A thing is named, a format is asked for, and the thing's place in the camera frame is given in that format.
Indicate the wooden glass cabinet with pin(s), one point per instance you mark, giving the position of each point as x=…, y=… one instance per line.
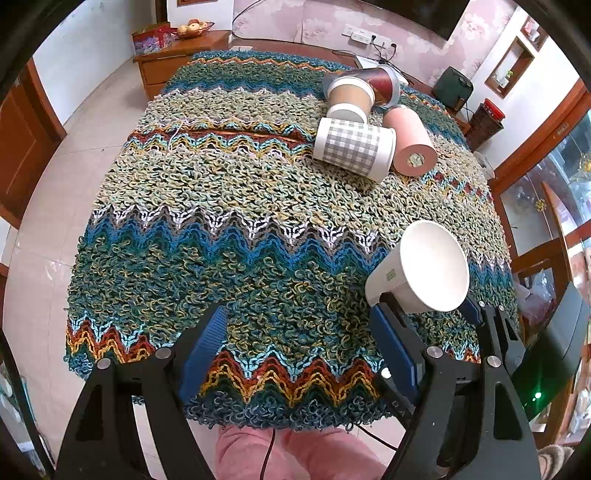
x=568, y=152

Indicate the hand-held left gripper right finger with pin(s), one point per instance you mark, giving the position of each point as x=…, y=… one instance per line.
x=392, y=344

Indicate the white paper cup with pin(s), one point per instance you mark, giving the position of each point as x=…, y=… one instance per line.
x=434, y=267

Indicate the dark red printed cup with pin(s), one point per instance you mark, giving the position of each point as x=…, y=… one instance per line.
x=381, y=83

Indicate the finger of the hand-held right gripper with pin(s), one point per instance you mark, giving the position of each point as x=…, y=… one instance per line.
x=392, y=397
x=489, y=323

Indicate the colourful crochet blanket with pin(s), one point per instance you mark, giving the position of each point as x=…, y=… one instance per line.
x=231, y=207

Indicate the white flat box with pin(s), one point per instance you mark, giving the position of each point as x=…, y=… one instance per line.
x=367, y=61

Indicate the wooden wall niche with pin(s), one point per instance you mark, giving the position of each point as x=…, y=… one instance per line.
x=510, y=67

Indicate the brown cup with white rim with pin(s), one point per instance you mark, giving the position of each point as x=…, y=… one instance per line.
x=351, y=97

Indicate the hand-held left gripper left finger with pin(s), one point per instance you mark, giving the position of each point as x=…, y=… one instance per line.
x=203, y=355

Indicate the red gift box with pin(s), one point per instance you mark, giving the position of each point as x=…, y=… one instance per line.
x=152, y=40

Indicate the fuzzy pink slipper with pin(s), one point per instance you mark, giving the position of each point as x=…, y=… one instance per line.
x=556, y=461

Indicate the wooden door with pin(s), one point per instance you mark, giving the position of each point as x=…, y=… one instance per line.
x=23, y=138

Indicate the wicker bin with red lid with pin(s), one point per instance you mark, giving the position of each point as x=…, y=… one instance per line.
x=485, y=122

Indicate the white power strip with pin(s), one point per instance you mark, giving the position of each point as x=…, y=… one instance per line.
x=362, y=34

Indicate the grey checkered cup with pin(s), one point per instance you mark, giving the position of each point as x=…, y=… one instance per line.
x=353, y=145

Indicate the black television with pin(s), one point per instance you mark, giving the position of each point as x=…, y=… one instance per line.
x=415, y=14

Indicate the person's pink trouser leg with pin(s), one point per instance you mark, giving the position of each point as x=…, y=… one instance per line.
x=314, y=454

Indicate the bowl of fruit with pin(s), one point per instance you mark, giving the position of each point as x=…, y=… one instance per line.
x=194, y=28

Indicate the pink cup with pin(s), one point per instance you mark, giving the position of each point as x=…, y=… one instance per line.
x=408, y=134

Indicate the dark green appliance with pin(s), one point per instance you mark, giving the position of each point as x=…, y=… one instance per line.
x=455, y=87

